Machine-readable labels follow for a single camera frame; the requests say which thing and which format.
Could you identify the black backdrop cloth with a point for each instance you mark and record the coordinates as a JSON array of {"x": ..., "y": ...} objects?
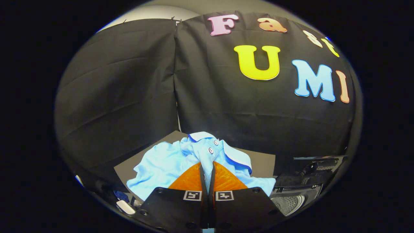
[{"x": 113, "y": 97}]

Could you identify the dark blue cloth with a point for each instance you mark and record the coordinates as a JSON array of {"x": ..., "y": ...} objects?
[{"x": 121, "y": 195}]

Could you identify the grey cabinet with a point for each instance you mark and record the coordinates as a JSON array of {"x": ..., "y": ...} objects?
[{"x": 263, "y": 165}]

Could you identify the small white object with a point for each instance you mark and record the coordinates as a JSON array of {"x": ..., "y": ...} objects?
[{"x": 125, "y": 207}]

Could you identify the light blue polo shirt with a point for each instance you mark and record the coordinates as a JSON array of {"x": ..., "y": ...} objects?
[{"x": 165, "y": 161}]

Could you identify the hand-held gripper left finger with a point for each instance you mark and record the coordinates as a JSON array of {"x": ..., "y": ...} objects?
[{"x": 176, "y": 207}]

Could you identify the dark grey washing machine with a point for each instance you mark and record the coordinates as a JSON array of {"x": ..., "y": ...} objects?
[{"x": 291, "y": 202}]

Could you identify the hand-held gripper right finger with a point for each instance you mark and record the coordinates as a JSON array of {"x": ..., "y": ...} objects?
[{"x": 242, "y": 207}]

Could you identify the dark glass washing machine lid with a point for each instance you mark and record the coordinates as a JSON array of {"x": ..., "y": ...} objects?
[{"x": 310, "y": 171}]

